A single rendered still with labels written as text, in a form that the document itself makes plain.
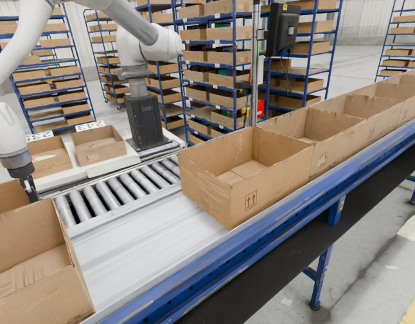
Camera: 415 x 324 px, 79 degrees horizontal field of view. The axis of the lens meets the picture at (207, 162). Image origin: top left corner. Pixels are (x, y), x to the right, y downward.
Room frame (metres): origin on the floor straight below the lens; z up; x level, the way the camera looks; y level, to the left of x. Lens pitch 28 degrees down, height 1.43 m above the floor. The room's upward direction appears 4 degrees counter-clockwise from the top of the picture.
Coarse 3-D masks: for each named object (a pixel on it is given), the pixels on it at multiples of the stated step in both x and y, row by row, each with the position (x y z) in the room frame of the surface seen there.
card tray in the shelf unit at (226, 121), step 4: (212, 112) 2.66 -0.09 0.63; (216, 112) 2.72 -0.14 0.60; (236, 112) 2.77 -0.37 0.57; (240, 112) 2.71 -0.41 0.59; (212, 116) 2.66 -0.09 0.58; (216, 116) 2.59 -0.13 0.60; (220, 116) 2.53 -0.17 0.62; (224, 116) 2.47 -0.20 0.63; (236, 116) 2.70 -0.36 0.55; (240, 116) 2.71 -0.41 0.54; (216, 120) 2.59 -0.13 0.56; (220, 120) 2.53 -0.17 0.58; (224, 120) 2.47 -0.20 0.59; (228, 120) 2.42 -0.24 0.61; (232, 120) 2.37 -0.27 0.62; (236, 120) 2.36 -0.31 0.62; (240, 120) 2.38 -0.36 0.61; (224, 124) 2.48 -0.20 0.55; (228, 124) 2.42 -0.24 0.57; (232, 124) 2.37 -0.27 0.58; (236, 124) 2.36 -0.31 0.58; (240, 124) 2.39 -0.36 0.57; (244, 124) 2.41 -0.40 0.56; (236, 128) 2.36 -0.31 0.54
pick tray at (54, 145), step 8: (56, 136) 1.62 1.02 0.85; (32, 144) 1.55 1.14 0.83; (40, 144) 1.57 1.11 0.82; (48, 144) 1.59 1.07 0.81; (56, 144) 1.62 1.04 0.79; (64, 144) 1.46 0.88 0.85; (32, 152) 1.54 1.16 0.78; (40, 152) 1.56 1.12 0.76; (48, 152) 1.55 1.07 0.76; (56, 152) 1.55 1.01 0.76; (64, 152) 1.54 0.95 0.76; (40, 160) 1.25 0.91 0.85; (48, 160) 1.26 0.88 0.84; (56, 160) 1.28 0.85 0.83; (64, 160) 1.30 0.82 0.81; (40, 168) 1.24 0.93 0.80; (48, 168) 1.26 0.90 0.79; (56, 168) 1.27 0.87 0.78; (64, 168) 1.30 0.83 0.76; (40, 176) 1.23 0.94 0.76
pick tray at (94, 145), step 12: (84, 132) 1.70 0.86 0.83; (96, 132) 1.74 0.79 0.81; (108, 132) 1.77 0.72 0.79; (84, 144) 1.66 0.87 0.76; (96, 144) 1.65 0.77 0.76; (108, 144) 1.41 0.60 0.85; (120, 144) 1.45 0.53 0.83; (84, 156) 1.34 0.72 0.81; (96, 156) 1.37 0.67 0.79; (108, 156) 1.40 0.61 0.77; (120, 156) 1.44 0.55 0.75
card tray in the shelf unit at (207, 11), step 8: (224, 0) 2.43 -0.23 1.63; (232, 0) 2.35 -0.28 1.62; (240, 0) 2.38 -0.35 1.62; (248, 0) 2.43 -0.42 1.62; (208, 8) 2.61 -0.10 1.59; (216, 8) 2.51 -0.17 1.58; (224, 8) 2.43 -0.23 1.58; (232, 8) 2.35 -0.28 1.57; (240, 8) 2.38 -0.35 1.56; (248, 8) 2.43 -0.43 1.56
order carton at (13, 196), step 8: (0, 184) 0.90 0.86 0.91; (8, 184) 0.91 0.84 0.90; (16, 184) 0.92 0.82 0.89; (0, 192) 0.89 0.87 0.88; (8, 192) 0.90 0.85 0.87; (16, 192) 0.91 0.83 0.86; (24, 192) 0.93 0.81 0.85; (0, 200) 0.88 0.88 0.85; (8, 200) 0.90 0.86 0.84; (16, 200) 0.91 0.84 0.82; (24, 200) 0.92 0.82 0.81; (0, 208) 0.88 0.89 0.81; (8, 208) 0.89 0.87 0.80
